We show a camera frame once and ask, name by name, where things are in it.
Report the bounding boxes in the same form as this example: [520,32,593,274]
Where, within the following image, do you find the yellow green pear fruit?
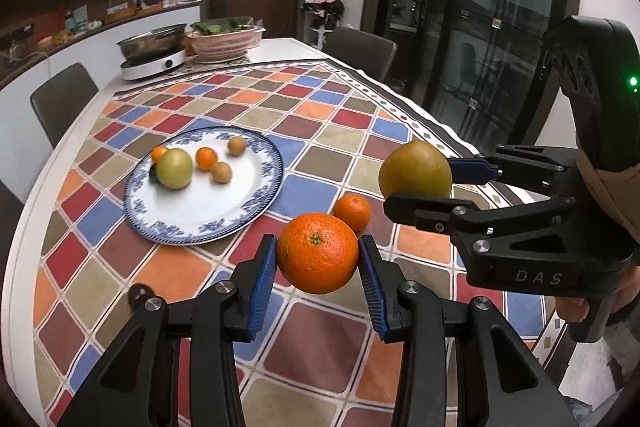
[378,140,452,198]

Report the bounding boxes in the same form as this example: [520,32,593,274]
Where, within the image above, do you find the orange top tangerine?
[277,212,359,295]

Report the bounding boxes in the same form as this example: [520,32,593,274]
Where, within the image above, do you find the orange tangerine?
[195,146,218,172]
[151,145,167,162]
[332,193,371,234]
[277,212,359,295]

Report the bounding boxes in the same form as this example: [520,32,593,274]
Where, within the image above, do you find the brown kiwi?
[227,135,247,157]
[210,161,232,184]

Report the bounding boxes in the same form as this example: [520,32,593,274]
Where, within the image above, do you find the dark plum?
[127,283,156,311]
[149,164,160,184]

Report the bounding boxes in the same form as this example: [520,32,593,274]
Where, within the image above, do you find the large green pomelo fruit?
[156,148,193,190]

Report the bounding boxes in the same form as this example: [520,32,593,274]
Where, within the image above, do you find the person right hand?
[553,263,640,324]

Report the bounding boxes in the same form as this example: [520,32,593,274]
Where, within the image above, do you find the colourful checkered tablecloth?
[31,59,557,427]

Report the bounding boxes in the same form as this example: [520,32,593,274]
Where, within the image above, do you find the right dark chair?
[322,27,397,82]

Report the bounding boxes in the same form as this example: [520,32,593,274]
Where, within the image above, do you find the dark chair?
[29,63,99,147]
[322,27,397,82]
[0,182,24,270]

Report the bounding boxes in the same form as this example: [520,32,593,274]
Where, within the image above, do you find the black glass sliding door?
[360,0,579,153]

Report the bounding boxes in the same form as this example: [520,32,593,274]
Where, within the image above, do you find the child seat with pink item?
[300,0,345,50]

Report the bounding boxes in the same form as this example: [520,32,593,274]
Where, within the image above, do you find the pink colander basket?
[186,27,265,62]

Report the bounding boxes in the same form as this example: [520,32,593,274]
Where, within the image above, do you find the white induction cooker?
[120,49,186,81]

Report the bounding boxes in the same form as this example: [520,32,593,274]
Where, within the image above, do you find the near left dark chair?
[0,182,24,270]

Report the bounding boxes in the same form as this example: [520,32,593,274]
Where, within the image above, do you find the steel pan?
[117,24,186,61]

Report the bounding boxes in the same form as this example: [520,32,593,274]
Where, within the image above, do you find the green leafy vegetables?
[191,18,254,36]

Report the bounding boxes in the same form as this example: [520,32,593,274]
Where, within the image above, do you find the far left dark chair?
[29,63,99,147]

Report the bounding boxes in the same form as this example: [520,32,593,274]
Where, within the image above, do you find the white lower cabinets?
[1,4,201,202]

